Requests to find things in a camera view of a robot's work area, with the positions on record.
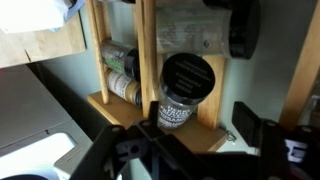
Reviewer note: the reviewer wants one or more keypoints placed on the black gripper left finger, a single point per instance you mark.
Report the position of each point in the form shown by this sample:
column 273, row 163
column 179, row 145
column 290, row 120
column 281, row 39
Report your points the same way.
column 140, row 156

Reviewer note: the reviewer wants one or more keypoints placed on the green label spice jar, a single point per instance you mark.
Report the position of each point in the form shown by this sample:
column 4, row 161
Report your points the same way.
column 116, row 57

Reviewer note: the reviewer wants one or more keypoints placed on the white cloth towel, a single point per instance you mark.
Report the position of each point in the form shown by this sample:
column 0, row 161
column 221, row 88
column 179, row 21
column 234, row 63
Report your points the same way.
column 30, row 13

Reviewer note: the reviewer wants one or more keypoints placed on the white electric stove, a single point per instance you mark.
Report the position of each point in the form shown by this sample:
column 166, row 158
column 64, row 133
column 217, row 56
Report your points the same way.
column 26, row 116

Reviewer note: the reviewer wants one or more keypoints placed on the glass spice jar printed lid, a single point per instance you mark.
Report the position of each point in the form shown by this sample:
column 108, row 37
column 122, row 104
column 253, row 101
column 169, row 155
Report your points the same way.
column 185, row 83

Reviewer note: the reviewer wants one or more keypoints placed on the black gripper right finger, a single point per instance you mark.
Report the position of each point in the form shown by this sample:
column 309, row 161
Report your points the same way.
column 286, row 156

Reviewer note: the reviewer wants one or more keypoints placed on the pale blue card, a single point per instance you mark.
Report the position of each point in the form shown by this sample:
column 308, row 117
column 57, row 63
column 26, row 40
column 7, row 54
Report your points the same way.
column 75, row 8

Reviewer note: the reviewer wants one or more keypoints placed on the wooden spice rack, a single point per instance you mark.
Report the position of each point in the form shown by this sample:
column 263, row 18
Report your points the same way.
column 146, row 50
column 300, row 66

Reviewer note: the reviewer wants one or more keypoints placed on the yellow spice glass jar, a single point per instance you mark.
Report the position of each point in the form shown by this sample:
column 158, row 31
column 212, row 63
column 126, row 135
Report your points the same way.
column 121, row 86

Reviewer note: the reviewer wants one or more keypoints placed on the large glass jar black lid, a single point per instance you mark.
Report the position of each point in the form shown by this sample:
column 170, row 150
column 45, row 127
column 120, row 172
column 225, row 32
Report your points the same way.
column 196, row 28

